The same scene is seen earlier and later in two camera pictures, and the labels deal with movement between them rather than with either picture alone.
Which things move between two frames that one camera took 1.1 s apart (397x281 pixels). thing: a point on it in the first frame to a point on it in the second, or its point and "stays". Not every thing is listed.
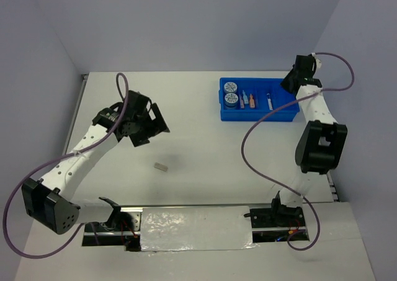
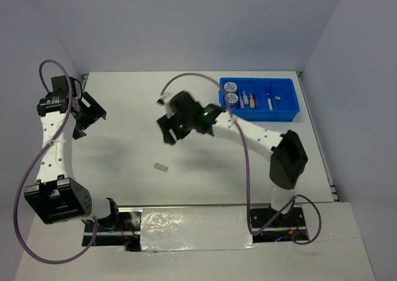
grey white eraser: [160, 166] stays
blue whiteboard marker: [269, 102] stays
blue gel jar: [230, 87] stays
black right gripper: [285, 82] to [166, 123]
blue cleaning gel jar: [231, 100] stays
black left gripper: [156, 126] to [95, 113]
